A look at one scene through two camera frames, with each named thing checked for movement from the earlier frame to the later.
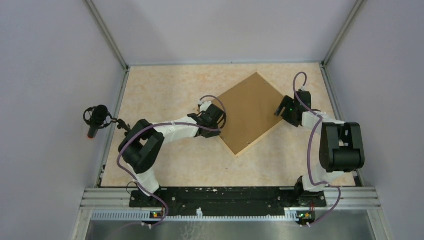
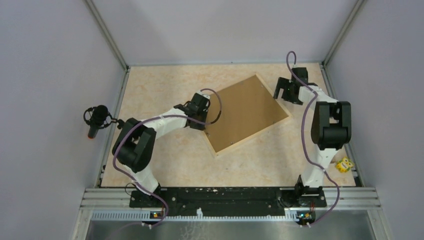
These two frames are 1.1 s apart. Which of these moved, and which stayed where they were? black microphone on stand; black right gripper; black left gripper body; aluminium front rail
Moved: black right gripper; black left gripper body
Stayed: aluminium front rail; black microphone on stand
